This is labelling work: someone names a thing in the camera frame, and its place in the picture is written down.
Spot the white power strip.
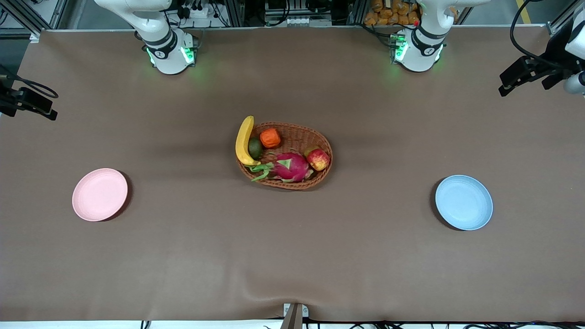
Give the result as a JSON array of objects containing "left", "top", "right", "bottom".
[{"left": 182, "top": 4, "right": 216, "bottom": 20}]

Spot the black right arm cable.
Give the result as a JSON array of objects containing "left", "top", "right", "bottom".
[{"left": 0, "top": 74, "right": 59, "bottom": 99}]

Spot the woven brown wicker basket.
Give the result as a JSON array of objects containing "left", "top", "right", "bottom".
[{"left": 236, "top": 121, "right": 334, "bottom": 190}]

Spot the grey metal table bracket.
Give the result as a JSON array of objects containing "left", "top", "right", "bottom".
[{"left": 280, "top": 302, "right": 309, "bottom": 329}]

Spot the bag of orange fruits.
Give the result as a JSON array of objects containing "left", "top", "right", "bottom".
[{"left": 364, "top": 0, "right": 422, "bottom": 26}]

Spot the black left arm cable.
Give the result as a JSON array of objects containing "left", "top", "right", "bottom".
[{"left": 510, "top": 0, "right": 558, "bottom": 62}]

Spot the yellow banana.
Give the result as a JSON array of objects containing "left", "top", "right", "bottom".
[{"left": 235, "top": 116, "right": 261, "bottom": 167}]

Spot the red yellow apple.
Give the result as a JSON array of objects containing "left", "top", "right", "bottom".
[{"left": 306, "top": 148, "right": 330, "bottom": 172}]

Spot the blue round plate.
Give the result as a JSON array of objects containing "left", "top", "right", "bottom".
[{"left": 435, "top": 175, "right": 494, "bottom": 231}]

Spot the brown table cloth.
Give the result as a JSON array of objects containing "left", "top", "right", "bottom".
[{"left": 0, "top": 27, "right": 585, "bottom": 323}]

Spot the pink round plate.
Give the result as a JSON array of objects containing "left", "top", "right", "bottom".
[{"left": 72, "top": 168, "right": 129, "bottom": 222}]

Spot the orange persimmon fruit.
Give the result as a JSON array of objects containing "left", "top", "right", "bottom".
[{"left": 260, "top": 128, "right": 282, "bottom": 149}]

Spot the pink dragon fruit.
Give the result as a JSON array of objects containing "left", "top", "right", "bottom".
[{"left": 249, "top": 153, "right": 316, "bottom": 184}]

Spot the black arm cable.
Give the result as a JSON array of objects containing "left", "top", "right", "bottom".
[
  {"left": 510, "top": 0, "right": 558, "bottom": 62},
  {"left": 0, "top": 74, "right": 59, "bottom": 99}
]

